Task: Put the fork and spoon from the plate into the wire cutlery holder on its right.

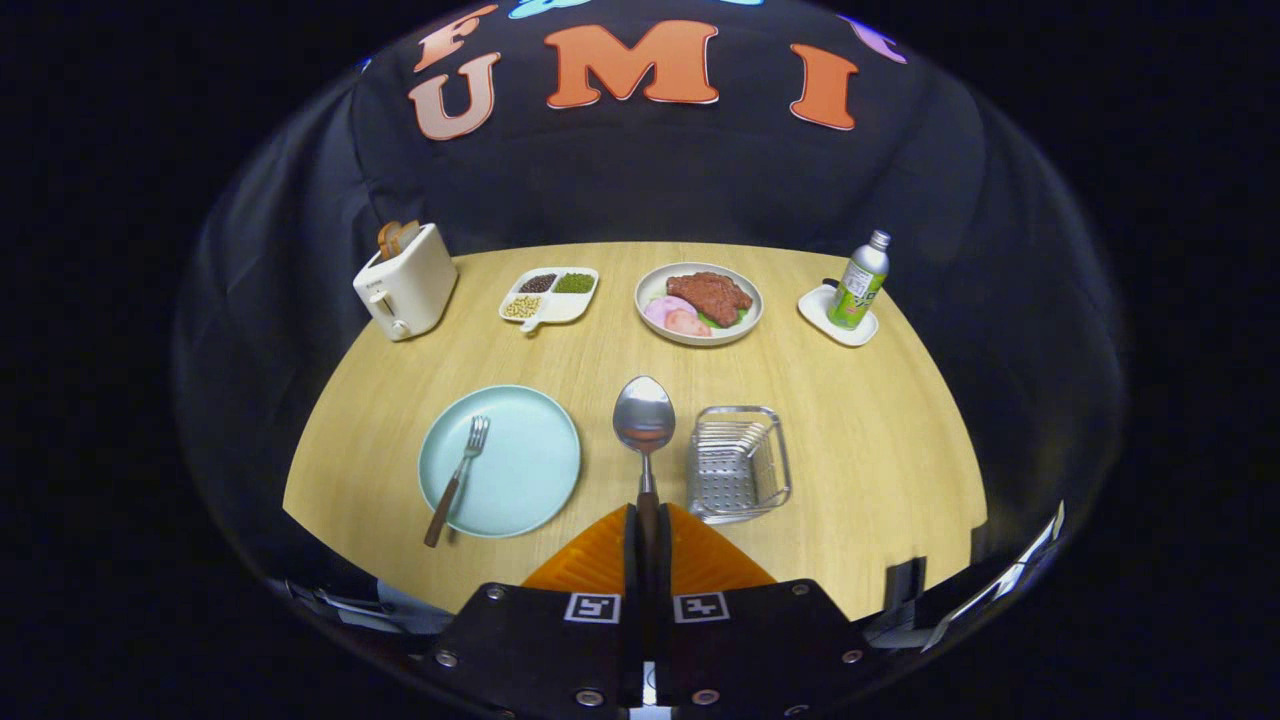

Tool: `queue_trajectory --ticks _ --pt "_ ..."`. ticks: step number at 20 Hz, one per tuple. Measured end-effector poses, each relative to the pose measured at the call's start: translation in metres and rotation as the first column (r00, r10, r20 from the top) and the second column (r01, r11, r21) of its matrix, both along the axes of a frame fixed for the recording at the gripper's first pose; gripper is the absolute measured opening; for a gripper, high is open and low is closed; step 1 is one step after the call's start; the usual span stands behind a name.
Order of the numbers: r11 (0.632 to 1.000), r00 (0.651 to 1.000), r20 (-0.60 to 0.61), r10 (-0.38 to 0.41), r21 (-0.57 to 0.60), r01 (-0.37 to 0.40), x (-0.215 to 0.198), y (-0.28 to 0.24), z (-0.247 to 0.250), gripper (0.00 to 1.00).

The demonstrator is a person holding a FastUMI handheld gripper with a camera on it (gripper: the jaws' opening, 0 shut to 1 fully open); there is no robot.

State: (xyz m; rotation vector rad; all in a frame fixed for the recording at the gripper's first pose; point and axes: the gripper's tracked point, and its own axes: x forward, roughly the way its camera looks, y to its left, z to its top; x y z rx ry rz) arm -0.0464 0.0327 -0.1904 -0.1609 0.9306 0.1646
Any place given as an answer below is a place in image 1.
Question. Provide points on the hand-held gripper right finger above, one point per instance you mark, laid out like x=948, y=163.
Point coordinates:
x=760, y=650

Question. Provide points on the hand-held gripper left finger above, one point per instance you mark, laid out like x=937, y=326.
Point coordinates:
x=540, y=650

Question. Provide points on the light blue plate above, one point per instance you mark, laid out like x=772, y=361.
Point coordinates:
x=525, y=470

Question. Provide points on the round white food plate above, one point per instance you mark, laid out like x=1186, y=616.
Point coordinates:
x=745, y=325

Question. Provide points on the green lettuce leaf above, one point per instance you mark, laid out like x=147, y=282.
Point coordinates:
x=738, y=317

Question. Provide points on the reddish pink ham slice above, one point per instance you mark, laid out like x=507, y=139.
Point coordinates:
x=688, y=323

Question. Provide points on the yellow beans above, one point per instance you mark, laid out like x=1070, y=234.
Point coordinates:
x=522, y=307

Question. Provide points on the white divided dish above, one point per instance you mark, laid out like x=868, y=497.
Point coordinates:
x=565, y=307

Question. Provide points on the white square coaster dish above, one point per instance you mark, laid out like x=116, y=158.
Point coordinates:
x=815, y=305

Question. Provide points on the pale pink ham slice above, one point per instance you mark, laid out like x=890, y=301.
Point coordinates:
x=662, y=308

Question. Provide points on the brown steak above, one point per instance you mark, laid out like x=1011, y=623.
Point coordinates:
x=710, y=293

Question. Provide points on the dark brown beans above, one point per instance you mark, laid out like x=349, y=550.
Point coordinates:
x=538, y=284

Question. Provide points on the green beans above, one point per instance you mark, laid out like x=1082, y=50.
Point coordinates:
x=575, y=283

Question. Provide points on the green label metal bottle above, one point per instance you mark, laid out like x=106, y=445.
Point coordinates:
x=858, y=285

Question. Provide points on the cream toaster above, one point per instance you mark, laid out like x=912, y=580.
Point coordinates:
x=410, y=290

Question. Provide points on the toasted bread slice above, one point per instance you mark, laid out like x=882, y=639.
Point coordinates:
x=396, y=238

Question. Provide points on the black backdrop cloth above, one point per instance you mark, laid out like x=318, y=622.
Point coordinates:
x=700, y=180

